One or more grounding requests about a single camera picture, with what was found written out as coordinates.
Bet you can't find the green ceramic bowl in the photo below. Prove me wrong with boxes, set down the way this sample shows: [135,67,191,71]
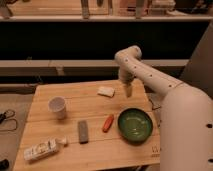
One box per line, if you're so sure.
[117,108,153,144]

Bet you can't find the grey rectangular block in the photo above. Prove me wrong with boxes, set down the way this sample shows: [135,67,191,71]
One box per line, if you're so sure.
[78,120,89,144]

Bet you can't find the long wooden shelf rail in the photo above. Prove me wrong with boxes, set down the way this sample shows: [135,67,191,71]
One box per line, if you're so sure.
[0,59,190,78]

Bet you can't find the black cable on floor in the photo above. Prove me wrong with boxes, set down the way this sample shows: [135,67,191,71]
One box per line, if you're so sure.
[0,109,19,133]

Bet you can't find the white plastic bottle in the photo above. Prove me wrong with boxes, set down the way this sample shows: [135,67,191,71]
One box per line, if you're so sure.
[24,138,68,162]

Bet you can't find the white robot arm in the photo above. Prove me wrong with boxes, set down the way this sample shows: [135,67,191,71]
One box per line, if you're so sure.
[115,45,213,171]

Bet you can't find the white sponge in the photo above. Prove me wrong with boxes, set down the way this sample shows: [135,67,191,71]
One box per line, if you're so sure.
[97,86,115,97]

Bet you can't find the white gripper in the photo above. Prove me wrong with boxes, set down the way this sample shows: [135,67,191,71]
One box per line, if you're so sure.
[118,68,134,98]

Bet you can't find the wooden table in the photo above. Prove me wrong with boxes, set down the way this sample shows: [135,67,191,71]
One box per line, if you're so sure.
[14,80,160,171]

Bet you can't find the grey cabinet at right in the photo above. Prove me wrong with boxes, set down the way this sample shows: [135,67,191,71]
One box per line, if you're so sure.
[180,20,213,99]

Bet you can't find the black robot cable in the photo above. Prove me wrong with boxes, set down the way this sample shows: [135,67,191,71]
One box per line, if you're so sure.
[147,98,162,128]

